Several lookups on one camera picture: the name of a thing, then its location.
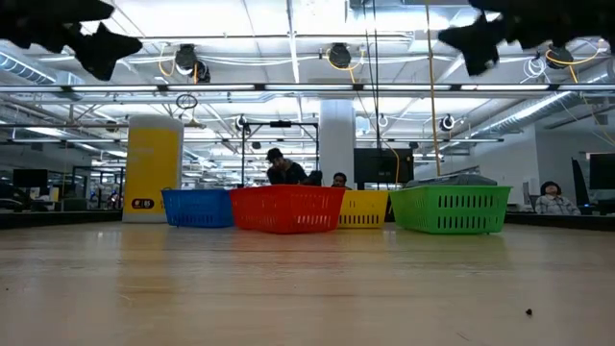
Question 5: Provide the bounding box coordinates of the black metal rig stand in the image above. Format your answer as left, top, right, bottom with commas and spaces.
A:
239, 120, 321, 185

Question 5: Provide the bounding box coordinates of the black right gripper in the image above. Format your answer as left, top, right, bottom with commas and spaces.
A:
437, 0, 615, 77

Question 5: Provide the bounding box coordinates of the silver ventilation duct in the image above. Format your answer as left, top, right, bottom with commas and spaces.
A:
473, 88, 615, 140

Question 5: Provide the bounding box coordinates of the green plastic basket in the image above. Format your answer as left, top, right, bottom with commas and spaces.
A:
389, 185, 513, 236

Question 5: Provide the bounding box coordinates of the blue plastic basket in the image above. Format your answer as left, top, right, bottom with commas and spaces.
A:
160, 187, 235, 229

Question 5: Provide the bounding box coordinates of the black hanging cable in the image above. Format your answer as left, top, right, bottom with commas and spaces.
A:
372, 0, 381, 151

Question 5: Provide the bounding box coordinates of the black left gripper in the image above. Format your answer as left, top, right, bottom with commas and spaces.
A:
0, 0, 143, 82

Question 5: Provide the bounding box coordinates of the white building pillar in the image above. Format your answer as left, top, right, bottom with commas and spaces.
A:
318, 98, 357, 190

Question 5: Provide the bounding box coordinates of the yellow plastic basket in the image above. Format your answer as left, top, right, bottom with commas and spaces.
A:
335, 188, 391, 230

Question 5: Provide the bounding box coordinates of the long ceiling light strip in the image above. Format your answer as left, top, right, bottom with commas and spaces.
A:
0, 83, 615, 93

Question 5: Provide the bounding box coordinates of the white coiled cable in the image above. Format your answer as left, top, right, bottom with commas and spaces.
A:
522, 56, 549, 81

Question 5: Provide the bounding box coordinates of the yellow white wipes canister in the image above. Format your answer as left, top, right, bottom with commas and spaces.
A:
122, 113, 185, 224

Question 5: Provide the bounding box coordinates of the black computer monitor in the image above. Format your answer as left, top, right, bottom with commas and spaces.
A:
570, 157, 588, 191
354, 147, 415, 189
12, 167, 49, 189
588, 152, 615, 190

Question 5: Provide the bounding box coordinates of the grey electric shaver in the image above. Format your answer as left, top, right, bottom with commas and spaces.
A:
405, 173, 500, 188

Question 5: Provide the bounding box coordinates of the red plastic basket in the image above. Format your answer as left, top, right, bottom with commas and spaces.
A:
229, 184, 347, 235

